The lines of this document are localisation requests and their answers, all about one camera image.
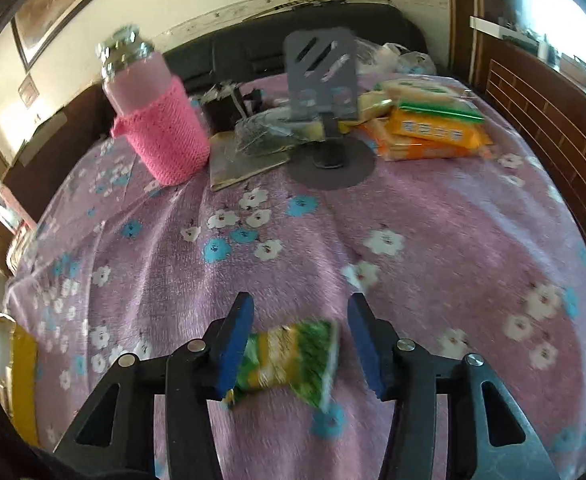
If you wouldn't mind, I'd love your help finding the white plastic bag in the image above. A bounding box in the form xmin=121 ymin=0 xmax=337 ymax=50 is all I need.
xmin=358 ymin=40 xmax=436 ymax=82

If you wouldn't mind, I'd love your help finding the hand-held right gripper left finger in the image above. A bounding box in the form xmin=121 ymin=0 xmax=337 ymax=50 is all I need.
xmin=53 ymin=291 xmax=255 ymax=480

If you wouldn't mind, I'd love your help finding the brown booklet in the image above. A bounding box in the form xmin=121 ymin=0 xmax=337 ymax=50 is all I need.
xmin=208 ymin=130 xmax=291 ymax=192

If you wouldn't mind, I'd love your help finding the plain orange packet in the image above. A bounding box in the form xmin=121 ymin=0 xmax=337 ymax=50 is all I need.
xmin=365 ymin=122 xmax=494 ymax=162

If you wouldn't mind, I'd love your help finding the black sofa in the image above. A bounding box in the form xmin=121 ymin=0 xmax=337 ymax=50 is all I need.
xmin=165 ymin=2 xmax=426 ymax=96

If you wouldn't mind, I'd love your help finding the clear plastic bag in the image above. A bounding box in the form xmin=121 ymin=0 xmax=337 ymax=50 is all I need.
xmin=235 ymin=107 xmax=324 ymax=156

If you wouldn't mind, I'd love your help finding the yellow rimmed white box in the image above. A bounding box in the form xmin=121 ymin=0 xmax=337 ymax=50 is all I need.
xmin=0 ymin=314 xmax=40 ymax=446

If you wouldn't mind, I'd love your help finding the orange packet with green edge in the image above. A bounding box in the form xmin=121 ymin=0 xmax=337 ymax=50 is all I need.
xmin=390 ymin=102 xmax=491 ymax=150

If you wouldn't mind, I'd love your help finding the framed wall picture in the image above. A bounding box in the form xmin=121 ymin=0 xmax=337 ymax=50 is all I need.
xmin=12 ymin=0 xmax=141 ymax=72

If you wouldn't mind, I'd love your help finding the grey phone stand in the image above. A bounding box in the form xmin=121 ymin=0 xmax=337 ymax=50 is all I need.
xmin=283 ymin=26 xmax=376 ymax=191

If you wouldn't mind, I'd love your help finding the green yellow snack packet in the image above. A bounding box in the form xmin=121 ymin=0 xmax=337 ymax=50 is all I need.
xmin=223 ymin=320 xmax=341 ymax=411

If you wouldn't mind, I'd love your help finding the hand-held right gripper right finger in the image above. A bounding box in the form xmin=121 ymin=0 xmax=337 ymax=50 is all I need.
xmin=347 ymin=293 xmax=558 ymax=480

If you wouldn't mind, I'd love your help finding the brown cardboard box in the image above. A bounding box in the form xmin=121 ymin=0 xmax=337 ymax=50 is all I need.
xmin=3 ymin=85 xmax=118 ymax=221

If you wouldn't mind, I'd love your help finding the pink knitted sleeve bottle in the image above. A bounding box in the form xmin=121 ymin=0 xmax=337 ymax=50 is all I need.
xmin=97 ymin=25 xmax=211 ymax=186

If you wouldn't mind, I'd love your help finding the pale yellow packet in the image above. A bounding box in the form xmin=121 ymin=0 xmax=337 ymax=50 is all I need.
xmin=378 ymin=77 xmax=466 ymax=107

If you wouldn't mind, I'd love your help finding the purple floral blanket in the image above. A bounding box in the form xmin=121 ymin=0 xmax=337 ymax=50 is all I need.
xmin=3 ymin=72 xmax=586 ymax=480

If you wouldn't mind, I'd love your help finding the white window sill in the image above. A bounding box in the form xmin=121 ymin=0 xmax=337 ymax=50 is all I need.
xmin=469 ymin=16 xmax=526 ymax=43

